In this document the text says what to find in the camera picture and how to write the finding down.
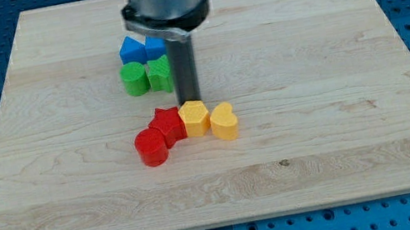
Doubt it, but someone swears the green star block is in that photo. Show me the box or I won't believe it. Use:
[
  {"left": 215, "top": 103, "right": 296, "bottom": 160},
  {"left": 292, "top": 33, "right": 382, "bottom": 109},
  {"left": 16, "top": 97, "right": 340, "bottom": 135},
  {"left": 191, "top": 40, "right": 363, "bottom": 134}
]
[{"left": 147, "top": 54, "right": 174, "bottom": 93}]

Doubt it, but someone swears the yellow heart block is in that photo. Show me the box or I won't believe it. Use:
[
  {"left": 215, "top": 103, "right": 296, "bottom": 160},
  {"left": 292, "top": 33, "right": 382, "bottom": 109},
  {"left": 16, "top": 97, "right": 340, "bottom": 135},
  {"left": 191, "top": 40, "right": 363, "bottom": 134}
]
[{"left": 210, "top": 102, "right": 239, "bottom": 141}]

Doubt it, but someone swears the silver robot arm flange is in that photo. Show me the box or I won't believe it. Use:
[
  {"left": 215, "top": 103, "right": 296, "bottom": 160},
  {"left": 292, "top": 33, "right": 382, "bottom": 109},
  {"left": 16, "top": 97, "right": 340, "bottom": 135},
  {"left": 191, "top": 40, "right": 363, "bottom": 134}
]
[{"left": 121, "top": 0, "right": 210, "bottom": 43}]

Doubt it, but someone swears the yellow hexagon block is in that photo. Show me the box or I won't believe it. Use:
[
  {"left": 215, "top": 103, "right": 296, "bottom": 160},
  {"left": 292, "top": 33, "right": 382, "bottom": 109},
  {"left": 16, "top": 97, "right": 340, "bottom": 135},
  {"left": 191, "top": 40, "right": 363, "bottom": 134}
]
[{"left": 178, "top": 100, "right": 211, "bottom": 138}]

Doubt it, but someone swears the wooden board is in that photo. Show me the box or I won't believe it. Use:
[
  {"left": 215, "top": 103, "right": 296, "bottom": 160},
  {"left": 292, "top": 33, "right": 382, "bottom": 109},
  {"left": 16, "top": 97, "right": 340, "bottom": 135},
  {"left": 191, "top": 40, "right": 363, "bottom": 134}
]
[{"left": 0, "top": 0, "right": 410, "bottom": 230}]

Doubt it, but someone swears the red star block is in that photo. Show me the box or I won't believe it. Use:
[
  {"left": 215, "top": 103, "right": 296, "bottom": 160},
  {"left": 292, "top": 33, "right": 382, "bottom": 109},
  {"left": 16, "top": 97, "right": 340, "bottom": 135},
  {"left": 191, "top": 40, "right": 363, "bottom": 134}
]
[{"left": 148, "top": 107, "right": 188, "bottom": 148}]

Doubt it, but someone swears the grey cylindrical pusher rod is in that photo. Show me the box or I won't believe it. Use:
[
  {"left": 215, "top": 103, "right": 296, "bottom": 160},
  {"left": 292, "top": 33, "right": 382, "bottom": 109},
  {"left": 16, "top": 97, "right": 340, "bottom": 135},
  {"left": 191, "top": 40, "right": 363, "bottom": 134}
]
[{"left": 164, "top": 38, "right": 201, "bottom": 105}]

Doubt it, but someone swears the blue triangle block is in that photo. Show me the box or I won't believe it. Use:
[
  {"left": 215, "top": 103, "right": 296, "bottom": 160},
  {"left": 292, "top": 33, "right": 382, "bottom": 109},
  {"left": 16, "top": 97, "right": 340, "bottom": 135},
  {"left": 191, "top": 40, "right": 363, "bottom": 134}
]
[{"left": 119, "top": 37, "right": 148, "bottom": 64}]

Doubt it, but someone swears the red cylinder block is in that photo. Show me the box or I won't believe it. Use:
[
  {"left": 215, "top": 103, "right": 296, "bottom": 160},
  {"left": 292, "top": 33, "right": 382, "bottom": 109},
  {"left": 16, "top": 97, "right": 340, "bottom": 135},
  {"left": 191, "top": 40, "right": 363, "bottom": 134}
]
[{"left": 134, "top": 127, "right": 169, "bottom": 167}]

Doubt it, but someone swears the blue cube block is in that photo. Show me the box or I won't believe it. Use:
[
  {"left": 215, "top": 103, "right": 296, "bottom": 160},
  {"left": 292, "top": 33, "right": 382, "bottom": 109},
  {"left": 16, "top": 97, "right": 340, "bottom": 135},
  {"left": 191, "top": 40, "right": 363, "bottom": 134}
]
[{"left": 144, "top": 36, "right": 167, "bottom": 61}]

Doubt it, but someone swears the green cylinder block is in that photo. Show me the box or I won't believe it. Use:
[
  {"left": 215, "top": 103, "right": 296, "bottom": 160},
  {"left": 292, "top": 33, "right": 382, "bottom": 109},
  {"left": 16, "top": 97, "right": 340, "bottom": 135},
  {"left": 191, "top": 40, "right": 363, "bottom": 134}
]
[{"left": 120, "top": 62, "right": 150, "bottom": 97}]

